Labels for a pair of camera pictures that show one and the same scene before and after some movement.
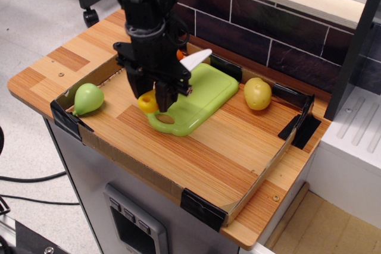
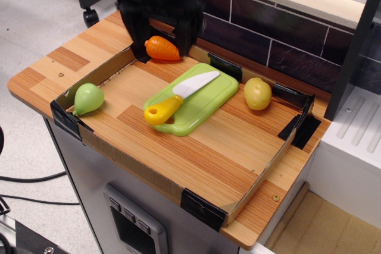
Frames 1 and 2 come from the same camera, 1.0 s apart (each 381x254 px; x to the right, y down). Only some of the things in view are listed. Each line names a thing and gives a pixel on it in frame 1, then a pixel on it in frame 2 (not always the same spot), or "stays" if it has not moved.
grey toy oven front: (134, 229) stays
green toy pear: (88, 97) stays
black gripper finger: (140, 84) -> (139, 28)
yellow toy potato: (258, 93) stays
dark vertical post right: (348, 77) stays
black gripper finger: (167, 92) -> (187, 33)
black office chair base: (90, 16) stays
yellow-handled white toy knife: (148, 102) -> (157, 112)
